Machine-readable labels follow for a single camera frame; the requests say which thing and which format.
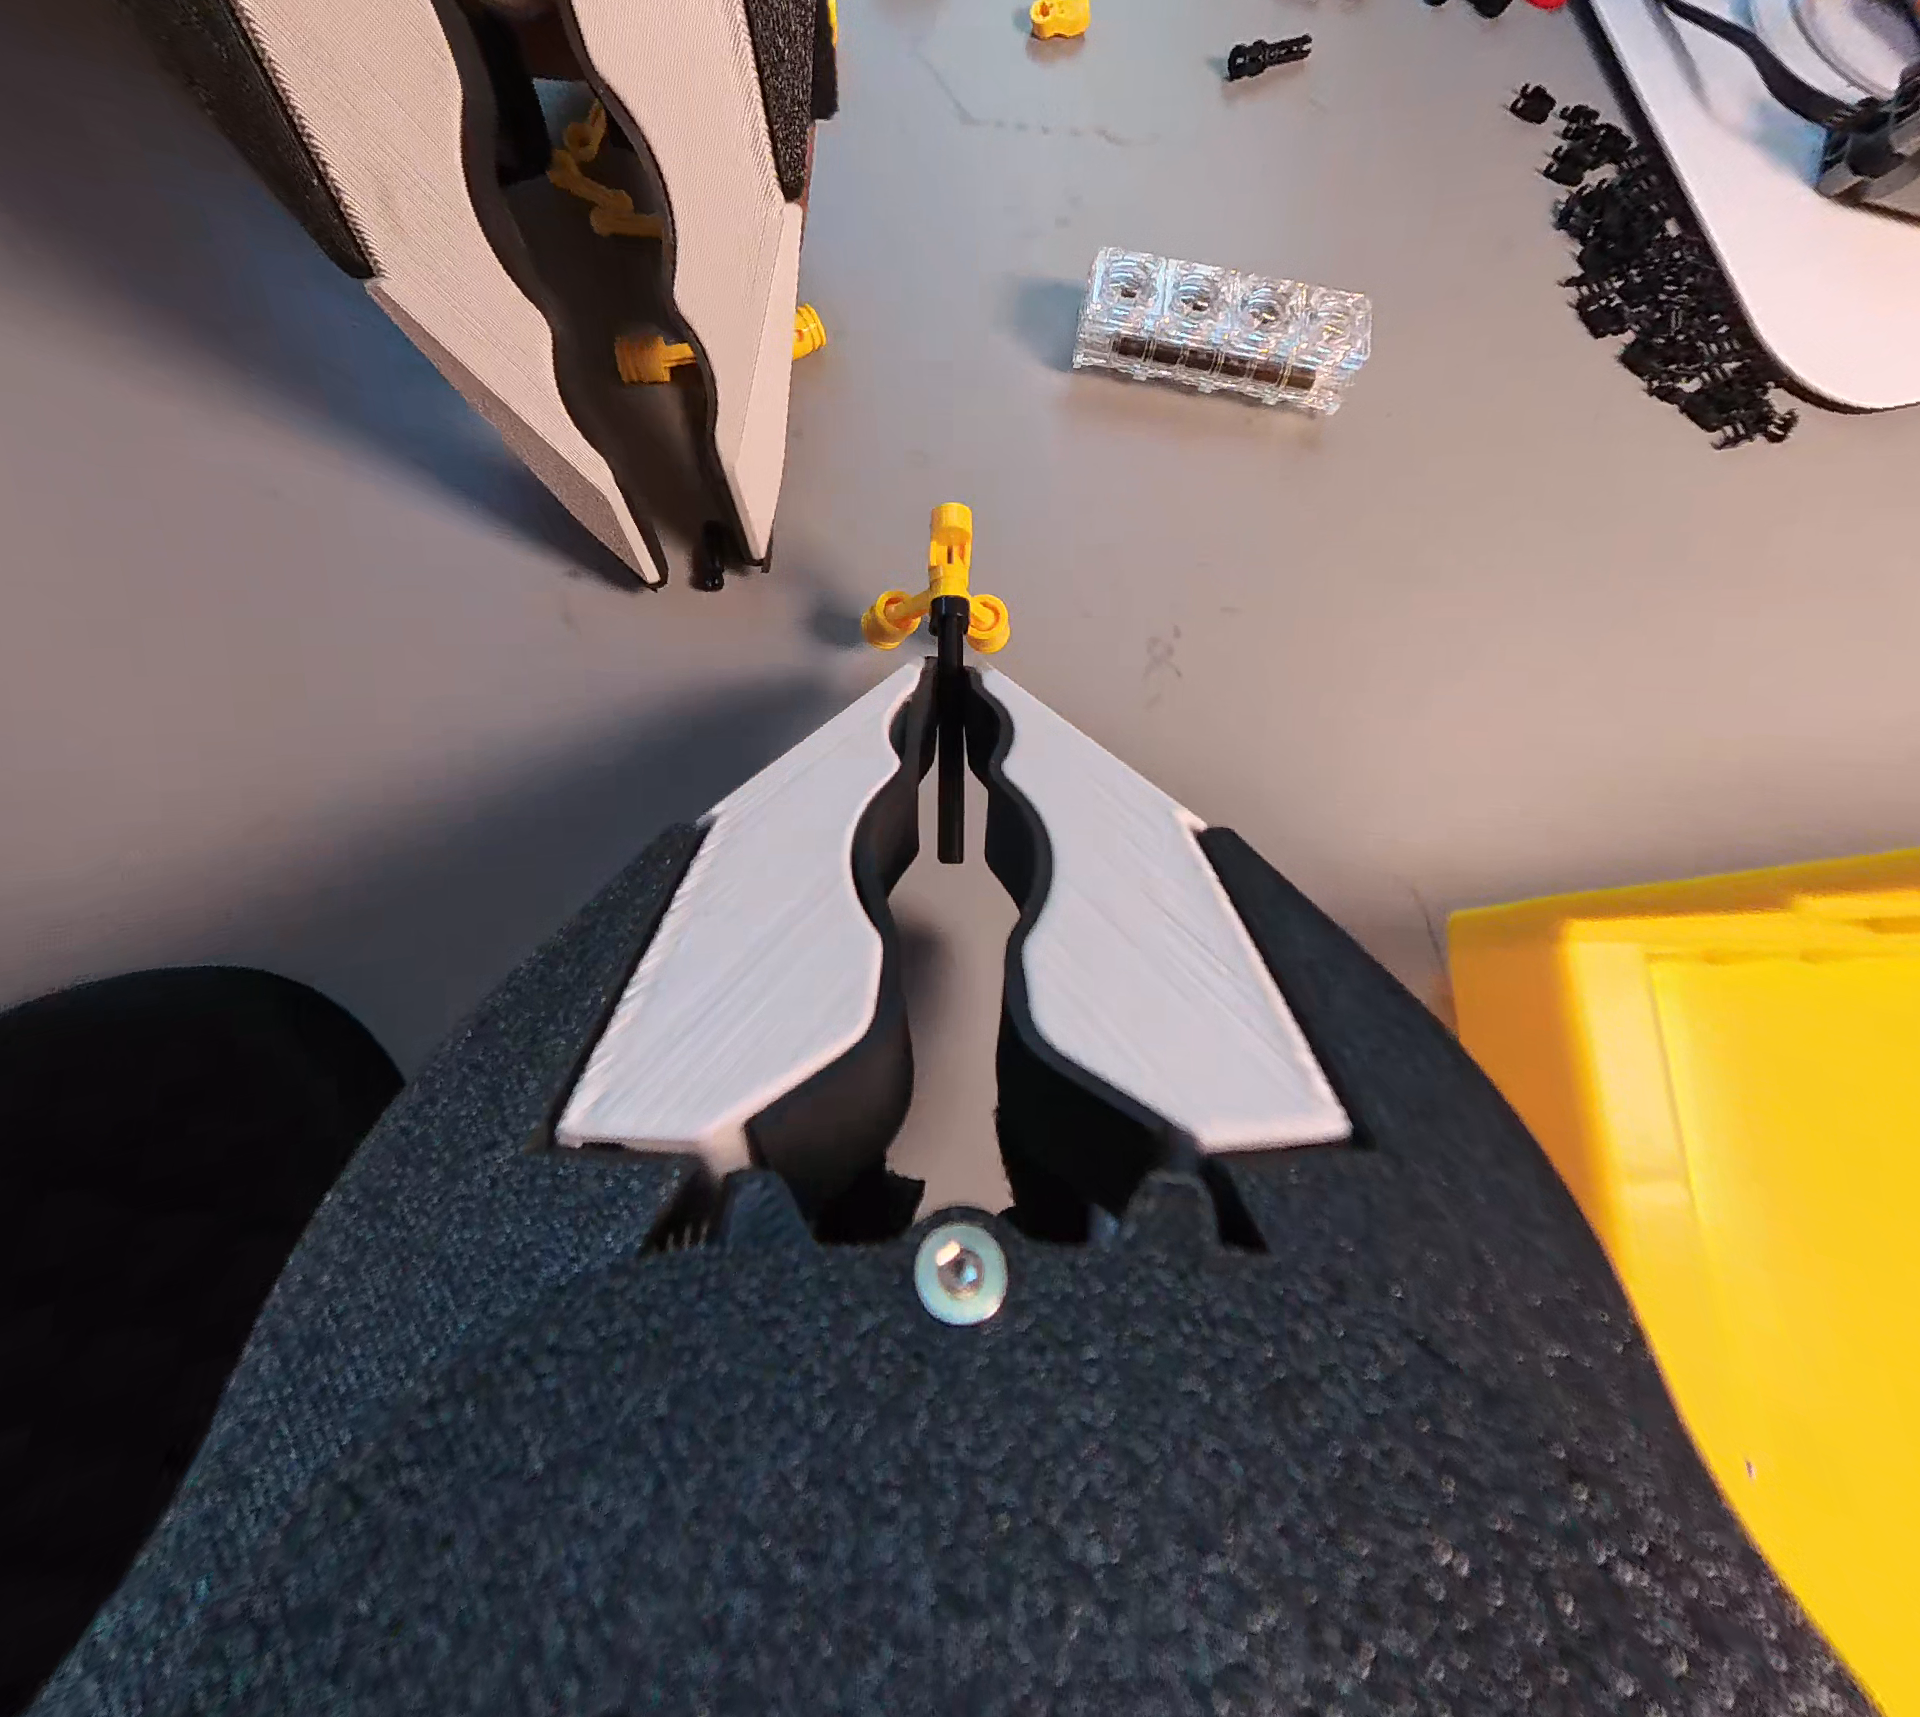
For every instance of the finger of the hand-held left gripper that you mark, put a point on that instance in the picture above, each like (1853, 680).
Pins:
(704, 96)
(345, 96)

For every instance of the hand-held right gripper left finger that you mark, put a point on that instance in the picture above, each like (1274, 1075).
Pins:
(721, 984)

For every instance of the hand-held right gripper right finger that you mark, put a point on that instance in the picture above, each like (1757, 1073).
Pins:
(1184, 984)

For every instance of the yellow piston crank assembly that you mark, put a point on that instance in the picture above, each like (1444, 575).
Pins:
(949, 533)
(644, 357)

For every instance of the short black pin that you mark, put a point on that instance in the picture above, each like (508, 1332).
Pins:
(713, 563)

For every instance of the yellow plastic bin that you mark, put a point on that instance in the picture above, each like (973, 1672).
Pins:
(1770, 1222)

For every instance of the grey desk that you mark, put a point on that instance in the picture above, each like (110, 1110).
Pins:
(1200, 623)

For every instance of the yellow connecting rod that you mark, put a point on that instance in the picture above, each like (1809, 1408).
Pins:
(579, 165)
(622, 221)

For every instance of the yellow crank connector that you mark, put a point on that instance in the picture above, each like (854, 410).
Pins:
(1058, 18)

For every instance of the long black pin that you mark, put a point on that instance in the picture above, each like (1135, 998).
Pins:
(1268, 57)

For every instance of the transparent cylinder block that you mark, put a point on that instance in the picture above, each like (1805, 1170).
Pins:
(1222, 332)

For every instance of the dark cloth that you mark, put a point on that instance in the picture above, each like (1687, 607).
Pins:
(150, 1222)

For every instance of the pile of black clip pins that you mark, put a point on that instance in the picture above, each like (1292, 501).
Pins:
(1651, 278)

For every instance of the white metal stand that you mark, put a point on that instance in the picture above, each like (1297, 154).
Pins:
(1695, 187)

